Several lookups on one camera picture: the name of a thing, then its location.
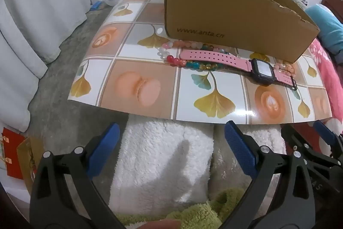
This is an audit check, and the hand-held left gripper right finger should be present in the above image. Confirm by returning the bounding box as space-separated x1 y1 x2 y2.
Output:
220 120 323 229

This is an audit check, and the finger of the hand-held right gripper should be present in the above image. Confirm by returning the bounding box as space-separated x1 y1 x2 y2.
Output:
313 121 343 160
281 124 333 165

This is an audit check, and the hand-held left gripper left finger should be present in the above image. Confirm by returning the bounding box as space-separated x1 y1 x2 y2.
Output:
29 122 120 229

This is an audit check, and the multicolour glass bead bracelet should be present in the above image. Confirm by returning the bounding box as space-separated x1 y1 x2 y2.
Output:
166 43 231 72

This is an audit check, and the pink strap smartwatch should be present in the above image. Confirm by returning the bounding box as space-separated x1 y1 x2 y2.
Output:
179 49 298 91

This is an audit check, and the brown cardboard box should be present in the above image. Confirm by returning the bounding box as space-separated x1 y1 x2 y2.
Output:
163 0 320 63

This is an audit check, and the person's left hand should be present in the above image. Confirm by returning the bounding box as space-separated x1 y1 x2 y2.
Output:
139 219 183 229

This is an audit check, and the white fluffy blanket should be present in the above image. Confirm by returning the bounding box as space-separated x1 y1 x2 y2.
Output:
110 114 288 216

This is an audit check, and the pink floral blanket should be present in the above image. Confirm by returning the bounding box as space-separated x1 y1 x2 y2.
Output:
305 38 343 135

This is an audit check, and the tile pattern table sheet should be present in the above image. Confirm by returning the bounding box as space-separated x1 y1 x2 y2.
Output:
67 0 334 126

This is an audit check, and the green fluffy towel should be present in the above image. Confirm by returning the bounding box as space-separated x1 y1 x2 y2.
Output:
116 189 251 229

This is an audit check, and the red gift bag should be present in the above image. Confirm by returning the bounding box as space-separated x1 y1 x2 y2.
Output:
0 127 27 180

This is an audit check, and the teal pillow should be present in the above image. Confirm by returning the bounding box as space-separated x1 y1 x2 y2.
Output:
304 4 343 55

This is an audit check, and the peach bead bracelet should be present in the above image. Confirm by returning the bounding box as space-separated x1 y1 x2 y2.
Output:
276 59 296 76

